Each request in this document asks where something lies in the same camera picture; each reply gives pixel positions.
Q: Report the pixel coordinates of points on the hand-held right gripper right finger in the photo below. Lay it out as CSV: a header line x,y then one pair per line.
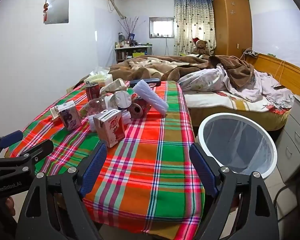
x,y
202,170

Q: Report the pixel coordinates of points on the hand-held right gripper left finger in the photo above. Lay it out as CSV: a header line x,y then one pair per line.
x,y
94,170

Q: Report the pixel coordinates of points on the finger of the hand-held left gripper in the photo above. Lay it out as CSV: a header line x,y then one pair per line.
x,y
41,148
11,138

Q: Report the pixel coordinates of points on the purple white drink carton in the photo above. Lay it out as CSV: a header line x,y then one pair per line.
x,y
69,117

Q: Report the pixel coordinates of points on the white round bin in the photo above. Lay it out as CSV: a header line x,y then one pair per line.
x,y
215,127

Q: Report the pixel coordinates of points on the red brown drink carton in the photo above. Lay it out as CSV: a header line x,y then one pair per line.
x,y
109,127

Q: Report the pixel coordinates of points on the clear plastic bottle red label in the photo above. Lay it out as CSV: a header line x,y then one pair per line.
x,y
96,105

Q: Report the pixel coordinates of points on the red cartoon soda can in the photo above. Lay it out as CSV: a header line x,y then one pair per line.
x,y
138,108

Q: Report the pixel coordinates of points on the white yogurt cup foil lid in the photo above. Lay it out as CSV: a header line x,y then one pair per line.
x,y
122,100

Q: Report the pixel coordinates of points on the dented red soda can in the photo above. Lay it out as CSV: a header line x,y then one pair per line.
x,y
92,91

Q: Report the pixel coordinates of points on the beige paper bag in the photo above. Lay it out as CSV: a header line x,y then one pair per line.
x,y
114,85

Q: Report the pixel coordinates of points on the person's left hand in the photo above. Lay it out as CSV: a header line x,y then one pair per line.
x,y
9,207

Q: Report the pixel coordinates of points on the plaid tablecloth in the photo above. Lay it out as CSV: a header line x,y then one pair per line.
x,y
145,170

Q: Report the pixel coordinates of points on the white patterned bed sheet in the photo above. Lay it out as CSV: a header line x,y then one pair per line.
x,y
215,101

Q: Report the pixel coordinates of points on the pale floral quilt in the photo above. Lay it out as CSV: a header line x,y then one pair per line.
x,y
205,80

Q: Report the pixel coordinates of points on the green white tissue box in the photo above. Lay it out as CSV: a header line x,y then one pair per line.
x,y
99,77

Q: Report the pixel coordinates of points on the dark blue glasses case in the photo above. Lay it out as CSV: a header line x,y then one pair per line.
x,y
145,82

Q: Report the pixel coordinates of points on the grey drawer nightstand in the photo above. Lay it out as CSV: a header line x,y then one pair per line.
x,y
296,130

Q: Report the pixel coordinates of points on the brown fleece blanket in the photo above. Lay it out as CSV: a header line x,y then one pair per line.
x,y
145,67

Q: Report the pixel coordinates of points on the cluttered white shelf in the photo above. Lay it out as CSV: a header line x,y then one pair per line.
x,y
129,52

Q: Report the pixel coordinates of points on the brown teddy bear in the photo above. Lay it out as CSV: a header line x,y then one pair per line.
x,y
201,46

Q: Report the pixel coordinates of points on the power strip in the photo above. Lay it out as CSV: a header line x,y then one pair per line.
x,y
251,52

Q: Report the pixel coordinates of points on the wooden bed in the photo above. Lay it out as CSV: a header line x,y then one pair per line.
x,y
280,67

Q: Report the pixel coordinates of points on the red hanging ornament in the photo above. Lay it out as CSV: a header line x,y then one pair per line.
x,y
46,11

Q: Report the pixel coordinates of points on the vase of bare branches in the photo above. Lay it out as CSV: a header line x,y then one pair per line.
x,y
129,27

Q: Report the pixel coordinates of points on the small window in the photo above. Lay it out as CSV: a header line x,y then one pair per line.
x,y
162,28

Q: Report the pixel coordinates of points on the patterned curtain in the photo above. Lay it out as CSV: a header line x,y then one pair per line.
x,y
192,22

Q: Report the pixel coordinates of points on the wooden wardrobe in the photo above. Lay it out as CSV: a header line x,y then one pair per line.
x,y
231,22

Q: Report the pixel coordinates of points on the silver wall panel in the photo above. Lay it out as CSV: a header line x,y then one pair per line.
x,y
58,10

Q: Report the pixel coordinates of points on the white wall pipe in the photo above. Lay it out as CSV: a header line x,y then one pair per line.
x,y
116,7

